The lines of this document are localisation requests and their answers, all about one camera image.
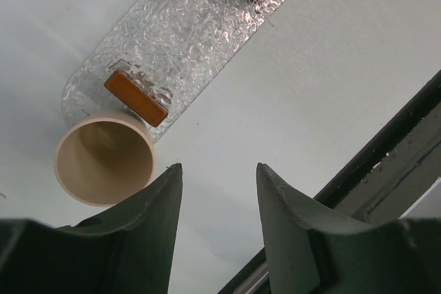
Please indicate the brown block with hole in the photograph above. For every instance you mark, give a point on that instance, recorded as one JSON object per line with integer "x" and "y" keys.
{"x": 135, "y": 98}

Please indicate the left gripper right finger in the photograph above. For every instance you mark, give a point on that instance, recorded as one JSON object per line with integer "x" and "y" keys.
{"x": 311, "y": 248}

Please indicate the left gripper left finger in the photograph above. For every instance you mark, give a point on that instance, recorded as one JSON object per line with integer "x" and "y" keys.
{"x": 127, "y": 248}

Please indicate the white paper cup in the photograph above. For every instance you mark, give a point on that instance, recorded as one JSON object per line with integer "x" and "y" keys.
{"x": 105, "y": 158}

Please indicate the clear plastic tray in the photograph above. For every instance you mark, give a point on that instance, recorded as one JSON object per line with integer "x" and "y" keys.
{"x": 173, "y": 49}

